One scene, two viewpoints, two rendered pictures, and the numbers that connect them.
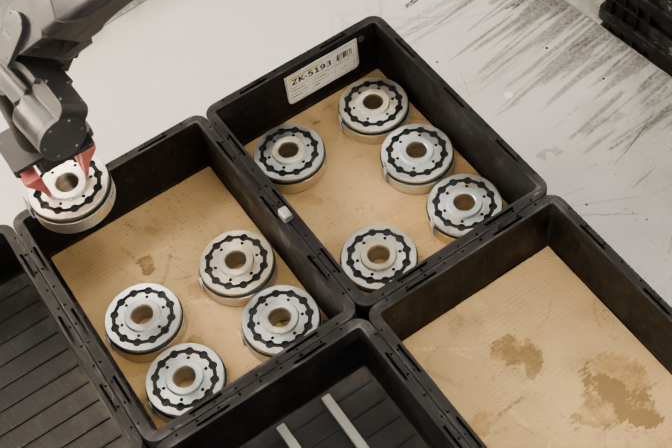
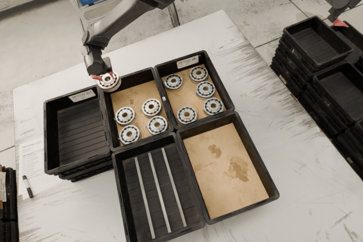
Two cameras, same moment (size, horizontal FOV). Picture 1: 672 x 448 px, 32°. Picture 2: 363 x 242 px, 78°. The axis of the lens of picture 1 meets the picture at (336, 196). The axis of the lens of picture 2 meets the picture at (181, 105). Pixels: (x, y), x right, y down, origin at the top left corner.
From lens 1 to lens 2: 49 cm
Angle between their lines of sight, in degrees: 11
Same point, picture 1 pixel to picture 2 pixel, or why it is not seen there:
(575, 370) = (228, 159)
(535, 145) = (240, 92)
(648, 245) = (262, 126)
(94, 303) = (116, 108)
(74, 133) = (98, 68)
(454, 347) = (199, 143)
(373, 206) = (190, 100)
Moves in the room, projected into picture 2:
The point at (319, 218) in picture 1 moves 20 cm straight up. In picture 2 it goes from (176, 100) to (171, 78)
